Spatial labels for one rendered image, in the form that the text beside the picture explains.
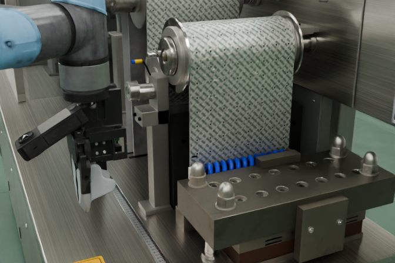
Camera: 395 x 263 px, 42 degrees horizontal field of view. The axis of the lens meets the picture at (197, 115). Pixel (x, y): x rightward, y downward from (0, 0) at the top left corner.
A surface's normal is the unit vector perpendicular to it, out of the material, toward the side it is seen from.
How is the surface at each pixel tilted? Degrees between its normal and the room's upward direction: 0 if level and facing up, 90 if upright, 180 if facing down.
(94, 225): 0
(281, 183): 0
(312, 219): 90
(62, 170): 0
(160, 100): 90
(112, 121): 90
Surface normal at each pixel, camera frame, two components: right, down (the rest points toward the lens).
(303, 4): -0.91, 0.14
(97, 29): 0.83, 0.18
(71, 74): -0.36, 0.31
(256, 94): 0.41, 0.30
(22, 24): 0.68, -0.34
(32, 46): 0.79, 0.40
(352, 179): 0.00, -0.94
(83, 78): 0.17, 0.32
